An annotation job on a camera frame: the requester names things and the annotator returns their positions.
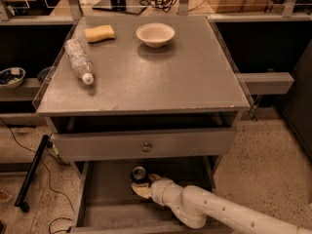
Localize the black monitor stand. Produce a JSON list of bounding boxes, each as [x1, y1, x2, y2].
[[93, 0, 146, 15]]

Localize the yellow sponge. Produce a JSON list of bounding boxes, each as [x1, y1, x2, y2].
[[84, 25, 115, 43]]

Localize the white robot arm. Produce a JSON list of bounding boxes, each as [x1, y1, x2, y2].
[[132, 174, 312, 234]]

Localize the grey side shelf right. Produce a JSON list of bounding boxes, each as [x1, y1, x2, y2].
[[237, 72, 294, 95]]

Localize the black bar on floor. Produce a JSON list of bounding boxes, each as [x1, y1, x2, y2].
[[15, 135, 49, 213]]

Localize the clear plastic water bottle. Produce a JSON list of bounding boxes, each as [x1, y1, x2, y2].
[[64, 39, 95, 85]]

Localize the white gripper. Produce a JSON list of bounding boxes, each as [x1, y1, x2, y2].
[[132, 174, 174, 207]]

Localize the blue pepsi can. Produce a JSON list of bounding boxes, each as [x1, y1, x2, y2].
[[131, 167, 147, 184]]

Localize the round metal drawer knob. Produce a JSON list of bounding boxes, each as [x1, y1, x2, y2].
[[142, 142, 152, 153]]

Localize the white paper bowl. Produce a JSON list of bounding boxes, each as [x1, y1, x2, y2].
[[136, 22, 176, 48]]

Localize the grey top drawer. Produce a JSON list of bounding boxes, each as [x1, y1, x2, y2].
[[52, 128, 236, 161]]

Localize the white bowl with items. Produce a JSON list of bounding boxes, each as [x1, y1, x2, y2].
[[0, 67, 25, 88]]

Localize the black floor cable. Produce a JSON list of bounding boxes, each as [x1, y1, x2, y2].
[[0, 117, 76, 234]]

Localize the grey open middle drawer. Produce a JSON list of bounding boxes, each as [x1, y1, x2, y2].
[[70, 157, 232, 234]]

